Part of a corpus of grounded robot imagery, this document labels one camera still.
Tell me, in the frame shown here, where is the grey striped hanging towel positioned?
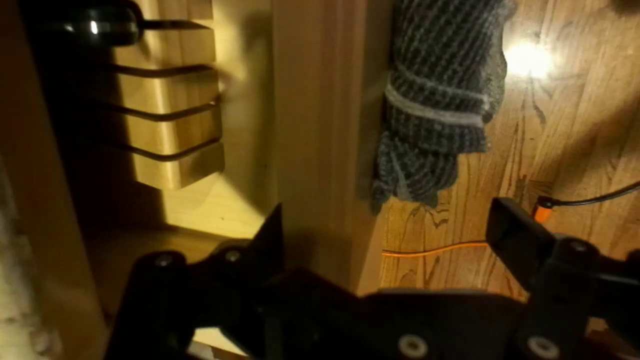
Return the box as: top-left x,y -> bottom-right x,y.
369,0 -> 521,215

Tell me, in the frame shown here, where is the light wooden drawer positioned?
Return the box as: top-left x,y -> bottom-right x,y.
78,0 -> 396,316

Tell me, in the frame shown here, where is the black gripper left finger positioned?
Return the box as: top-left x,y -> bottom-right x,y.
105,202 -> 290,360

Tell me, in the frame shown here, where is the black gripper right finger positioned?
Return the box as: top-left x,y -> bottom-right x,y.
485,194 -> 640,360

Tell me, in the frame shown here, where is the wooden knife block insert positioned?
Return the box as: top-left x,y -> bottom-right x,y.
109,0 -> 229,194

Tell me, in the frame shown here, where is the black cable with orange plug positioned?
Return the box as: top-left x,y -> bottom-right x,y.
530,179 -> 640,224

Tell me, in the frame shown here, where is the thin orange floor cable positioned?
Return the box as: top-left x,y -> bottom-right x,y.
381,239 -> 496,260

